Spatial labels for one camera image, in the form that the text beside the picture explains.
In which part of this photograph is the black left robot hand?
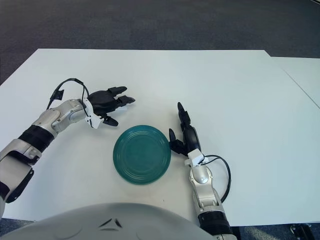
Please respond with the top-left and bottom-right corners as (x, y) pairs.
(87, 86), (137, 127)

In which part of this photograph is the silver robot torso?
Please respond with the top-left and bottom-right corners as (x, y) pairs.
(0, 202), (219, 240)

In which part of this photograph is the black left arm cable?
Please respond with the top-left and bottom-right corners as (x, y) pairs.
(45, 77), (91, 119)

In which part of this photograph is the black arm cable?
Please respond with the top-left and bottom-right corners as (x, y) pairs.
(45, 77), (91, 119)
(201, 154), (232, 204)

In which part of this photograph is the black chair base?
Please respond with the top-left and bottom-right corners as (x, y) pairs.
(290, 223), (312, 236)

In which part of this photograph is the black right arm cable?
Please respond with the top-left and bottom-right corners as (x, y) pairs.
(201, 154), (232, 204)

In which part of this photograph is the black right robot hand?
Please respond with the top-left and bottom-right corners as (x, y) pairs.
(168, 101), (202, 158)

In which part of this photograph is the dark green round plate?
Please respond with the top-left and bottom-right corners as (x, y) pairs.
(112, 124), (173, 186)

